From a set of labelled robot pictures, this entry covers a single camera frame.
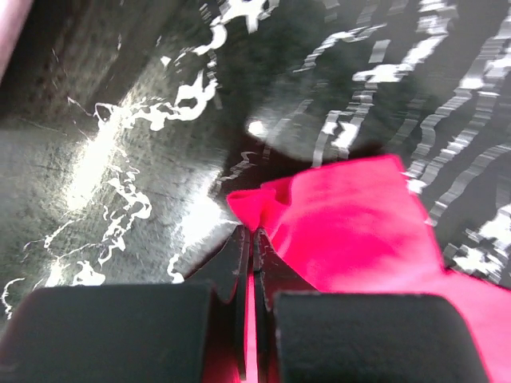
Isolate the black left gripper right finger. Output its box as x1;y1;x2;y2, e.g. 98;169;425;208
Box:
252;230;489;382

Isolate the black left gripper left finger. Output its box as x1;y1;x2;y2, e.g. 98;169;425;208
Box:
1;227;251;382

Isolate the red t-shirt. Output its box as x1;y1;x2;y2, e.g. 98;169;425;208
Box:
227;155;510;382

